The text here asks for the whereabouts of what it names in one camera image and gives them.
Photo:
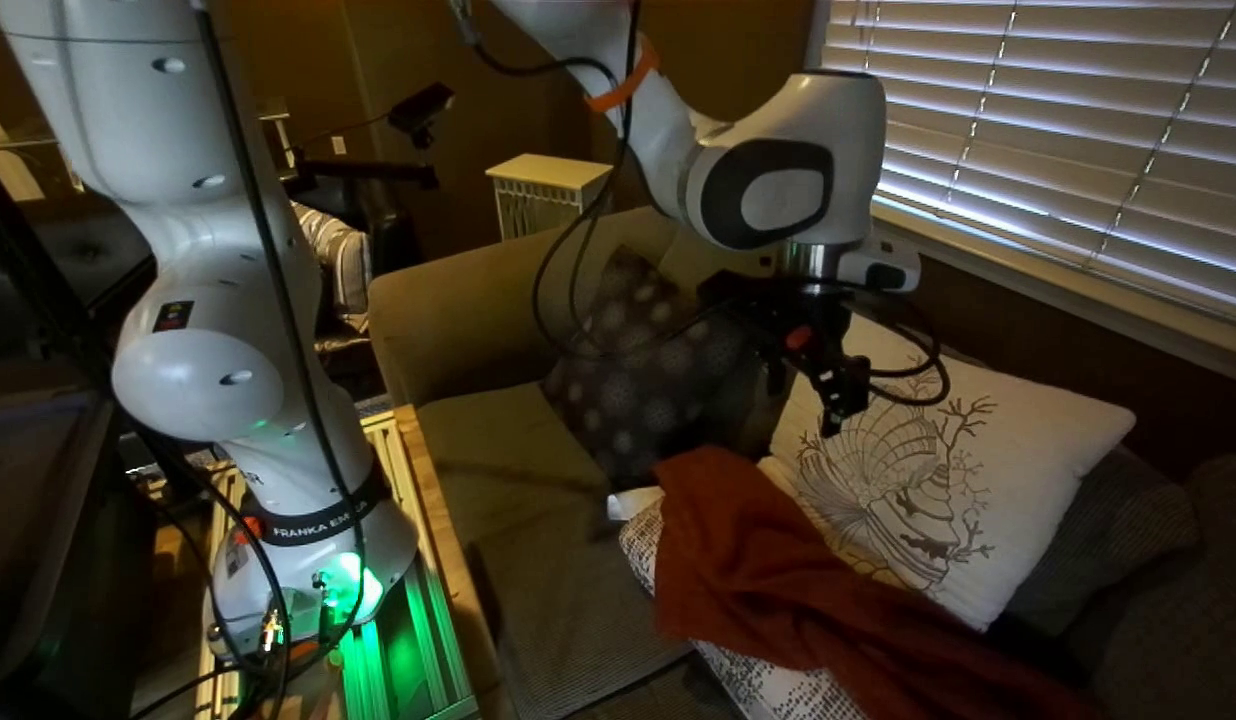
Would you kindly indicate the white laundry hamper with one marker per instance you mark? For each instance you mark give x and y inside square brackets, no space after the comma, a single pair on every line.
[543,191]

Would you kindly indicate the dark floral patterned pillow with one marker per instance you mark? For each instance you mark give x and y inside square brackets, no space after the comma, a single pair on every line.
[655,373]

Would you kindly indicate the wooden window sill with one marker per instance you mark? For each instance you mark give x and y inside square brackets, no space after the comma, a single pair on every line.
[1103,302]

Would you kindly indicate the white small cloth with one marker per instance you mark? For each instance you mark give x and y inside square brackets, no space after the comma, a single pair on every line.
[631,503]

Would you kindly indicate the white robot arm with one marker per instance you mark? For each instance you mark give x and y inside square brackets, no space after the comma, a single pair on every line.
[219,348]

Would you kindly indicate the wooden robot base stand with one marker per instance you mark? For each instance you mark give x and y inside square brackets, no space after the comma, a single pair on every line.
[390,602]

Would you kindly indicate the red-orange towel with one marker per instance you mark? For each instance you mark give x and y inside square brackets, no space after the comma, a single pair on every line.
[746,568]

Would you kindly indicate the white pillow with tree print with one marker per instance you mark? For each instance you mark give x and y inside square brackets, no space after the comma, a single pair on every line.
[951,480]

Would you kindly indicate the white window blinds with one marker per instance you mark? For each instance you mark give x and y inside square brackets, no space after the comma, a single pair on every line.
[1094,132]

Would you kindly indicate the olive green sofa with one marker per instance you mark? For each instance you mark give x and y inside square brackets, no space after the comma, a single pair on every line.
[1139,598]

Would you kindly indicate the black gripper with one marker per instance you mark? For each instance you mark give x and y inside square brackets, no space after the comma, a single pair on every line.
[803,314]

